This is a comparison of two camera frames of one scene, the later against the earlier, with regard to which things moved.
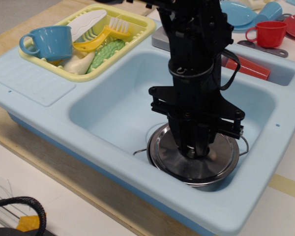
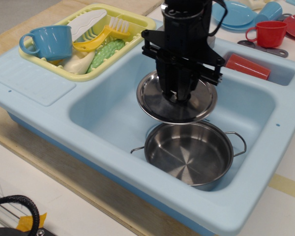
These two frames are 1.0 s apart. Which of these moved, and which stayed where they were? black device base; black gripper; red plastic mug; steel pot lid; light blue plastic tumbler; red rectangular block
Moved: steel pot lid; black gripper
Stayed: light blue plastic tumbler; red plastic mug; red rectangular block; black device base
